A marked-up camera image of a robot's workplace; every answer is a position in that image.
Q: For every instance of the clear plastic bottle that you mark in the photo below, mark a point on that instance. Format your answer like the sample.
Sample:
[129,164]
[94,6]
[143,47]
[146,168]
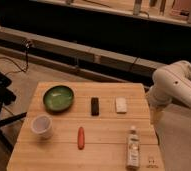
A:
[133,156]

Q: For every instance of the black rectangular block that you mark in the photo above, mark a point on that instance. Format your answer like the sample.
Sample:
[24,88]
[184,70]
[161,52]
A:
[94,106]

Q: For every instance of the white rectangular block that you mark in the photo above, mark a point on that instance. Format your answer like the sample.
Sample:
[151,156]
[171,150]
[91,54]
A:
[121,105]

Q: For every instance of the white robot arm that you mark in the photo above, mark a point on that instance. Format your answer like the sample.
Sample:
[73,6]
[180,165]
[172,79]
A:
[171,81]

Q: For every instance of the white plastic cup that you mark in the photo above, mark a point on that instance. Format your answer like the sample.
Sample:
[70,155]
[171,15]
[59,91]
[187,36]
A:
[42,126]

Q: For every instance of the green bowl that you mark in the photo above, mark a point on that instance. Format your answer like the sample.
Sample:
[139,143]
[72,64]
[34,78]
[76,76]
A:
[58,98]

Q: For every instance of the orange red pepper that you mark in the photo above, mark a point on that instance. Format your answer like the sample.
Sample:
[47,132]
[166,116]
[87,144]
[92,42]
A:
[81,138]

